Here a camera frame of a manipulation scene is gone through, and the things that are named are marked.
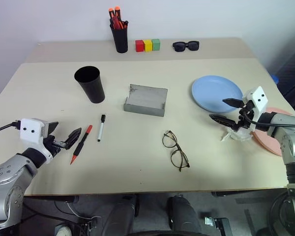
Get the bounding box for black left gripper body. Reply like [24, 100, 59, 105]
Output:
[43, 135, 70, 158]

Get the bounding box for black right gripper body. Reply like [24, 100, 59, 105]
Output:
[236, 100, 256, 130]

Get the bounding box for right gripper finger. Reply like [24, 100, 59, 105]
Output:
[222, 97, 244, 109]
[208, 114, 237, 129]

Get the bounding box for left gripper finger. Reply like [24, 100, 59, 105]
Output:
[47, 121, 60, 137]
[64, 127, 83, 150]

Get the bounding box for red and black pen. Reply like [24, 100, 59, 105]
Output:
[69, 124, 93, 166]

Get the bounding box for crumpled white tissue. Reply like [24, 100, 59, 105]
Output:
[220, 127, 253, 143]

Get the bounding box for blue round plate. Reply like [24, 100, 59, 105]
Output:
[191, 75, 244, 114]

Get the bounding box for white marker black cap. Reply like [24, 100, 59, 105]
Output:
[96, 114, 107, 143]

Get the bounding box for pink round plate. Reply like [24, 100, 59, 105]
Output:
[250, 106, 295, 157]

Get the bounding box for empty black plastic cup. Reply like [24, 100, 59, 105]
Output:
[74, 65, 106, 104]

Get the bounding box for thin framed eyeglasses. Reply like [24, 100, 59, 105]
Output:
[162, 130, 191, 173]

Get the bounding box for black carbon pattern case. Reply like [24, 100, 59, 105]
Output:
[276, 45, 295, 107]

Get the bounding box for black sunglasses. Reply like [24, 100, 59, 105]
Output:
[172, 40, 201, 53]

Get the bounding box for grey open tray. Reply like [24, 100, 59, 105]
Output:
[123, 84, 169, 118]

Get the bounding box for white caster wheel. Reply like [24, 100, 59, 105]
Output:
[55, 225, 72, 236]

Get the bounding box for dark rounded shape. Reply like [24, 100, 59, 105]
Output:
[101, 193, 140, 236]
[166, 193, 203, 236]

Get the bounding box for black cup pen holder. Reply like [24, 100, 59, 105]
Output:
[110, 23, 129, 54]

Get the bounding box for red wooden block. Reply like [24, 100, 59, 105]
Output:
[135, 40, 146, 53]

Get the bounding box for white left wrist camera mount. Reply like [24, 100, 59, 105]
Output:
[19, 118, 54, 165]

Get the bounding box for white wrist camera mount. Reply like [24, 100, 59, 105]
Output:
[241, 86, 269, 131]
[19, 118, 54, 165]

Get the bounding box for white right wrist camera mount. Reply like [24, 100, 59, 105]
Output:
[241, 86, 269, 131]

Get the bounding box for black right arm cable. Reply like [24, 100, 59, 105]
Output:
[243, 108, 295, 130]

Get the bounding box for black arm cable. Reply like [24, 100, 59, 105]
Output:
[0, 121, 21, 137]
[243, 108, 295, 130]

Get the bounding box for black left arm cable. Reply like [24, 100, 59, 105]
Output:
[0, 121, 21, 137]

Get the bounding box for metal floor bracket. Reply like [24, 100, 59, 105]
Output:
[203, 215, 231, 236]

